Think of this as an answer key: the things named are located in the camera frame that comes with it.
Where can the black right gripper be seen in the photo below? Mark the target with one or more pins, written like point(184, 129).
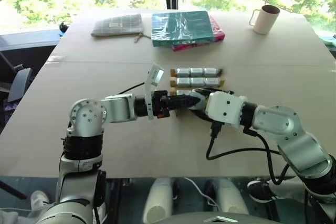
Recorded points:
point(221, 91)

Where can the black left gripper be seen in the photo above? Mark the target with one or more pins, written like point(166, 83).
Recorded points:
point(158, 102)

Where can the silver camera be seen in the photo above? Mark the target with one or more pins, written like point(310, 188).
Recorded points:
point(200, 100)
point(183, 72)
point(183, 82)
point(197, 71)
point(183, 92)
point(197, 81)
point(212, 81)
point(211, 71)

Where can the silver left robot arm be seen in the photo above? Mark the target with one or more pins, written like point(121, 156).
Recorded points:
point(89, 115)

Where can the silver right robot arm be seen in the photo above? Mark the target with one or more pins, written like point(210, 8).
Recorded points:
point(288, 132)

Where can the cardboard divider tray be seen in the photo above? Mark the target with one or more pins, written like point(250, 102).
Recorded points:
point(172, 82)

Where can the pink book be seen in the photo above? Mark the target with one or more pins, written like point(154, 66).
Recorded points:
point(216, 31)

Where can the teal wrapped book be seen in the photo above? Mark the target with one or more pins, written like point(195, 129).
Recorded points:
point(181, 27)

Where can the grey checked fabric pouch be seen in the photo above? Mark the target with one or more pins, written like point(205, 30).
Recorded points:
point(118, 24)

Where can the white robot leg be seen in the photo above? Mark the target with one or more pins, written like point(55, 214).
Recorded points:
point(232, 197)
point(157, 200)

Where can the black and white shoe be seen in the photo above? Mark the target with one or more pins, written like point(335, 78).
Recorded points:
point(258, 190)

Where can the grey robot torso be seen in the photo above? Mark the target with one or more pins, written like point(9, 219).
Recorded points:
point(210, 219)

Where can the small black knob object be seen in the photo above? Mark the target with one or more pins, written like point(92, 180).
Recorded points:
point(63, 26)

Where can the teal cloth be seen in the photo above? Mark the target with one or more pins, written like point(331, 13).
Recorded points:
point(329, 41)

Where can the black office chair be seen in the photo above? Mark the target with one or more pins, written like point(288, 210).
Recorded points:
point(18, 82)

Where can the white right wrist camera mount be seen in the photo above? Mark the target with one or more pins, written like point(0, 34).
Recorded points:
point(225, 107)

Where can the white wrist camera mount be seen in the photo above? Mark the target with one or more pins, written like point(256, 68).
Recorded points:
point(225, 107)
point(153, 77)

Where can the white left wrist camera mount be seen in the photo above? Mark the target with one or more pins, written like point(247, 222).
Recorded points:
point(153, 77)

